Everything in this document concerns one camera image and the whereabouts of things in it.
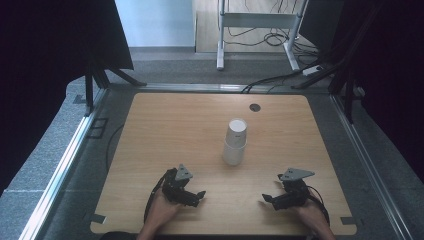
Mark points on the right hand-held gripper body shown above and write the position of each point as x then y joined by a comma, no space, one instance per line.
293,190

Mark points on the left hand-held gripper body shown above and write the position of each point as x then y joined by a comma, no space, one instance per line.
176,186

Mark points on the white paper cup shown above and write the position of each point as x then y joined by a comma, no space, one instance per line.
233,155
237,131

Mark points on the person's left hand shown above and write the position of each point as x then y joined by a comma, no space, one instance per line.
160,213

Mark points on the person's right hand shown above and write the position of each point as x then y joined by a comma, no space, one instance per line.
311,216

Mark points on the person's dark clothing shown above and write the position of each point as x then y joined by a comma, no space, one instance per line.
120,236

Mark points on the dark round table grommet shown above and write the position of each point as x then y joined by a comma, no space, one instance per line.
254,107

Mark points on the white power strip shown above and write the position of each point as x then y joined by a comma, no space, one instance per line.
312,70

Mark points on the black tripod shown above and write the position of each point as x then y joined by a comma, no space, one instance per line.
100,78

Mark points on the black metal stand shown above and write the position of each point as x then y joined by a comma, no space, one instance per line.
346,66

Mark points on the dark curtain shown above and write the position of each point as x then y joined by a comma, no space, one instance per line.
396,83
50,66

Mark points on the black panel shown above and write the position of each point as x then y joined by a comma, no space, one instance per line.
321,23

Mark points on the white metal stand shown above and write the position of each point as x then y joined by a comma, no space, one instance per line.
256,23

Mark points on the aluminium floor rail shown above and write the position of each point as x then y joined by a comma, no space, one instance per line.
370,163
63,166
200,87

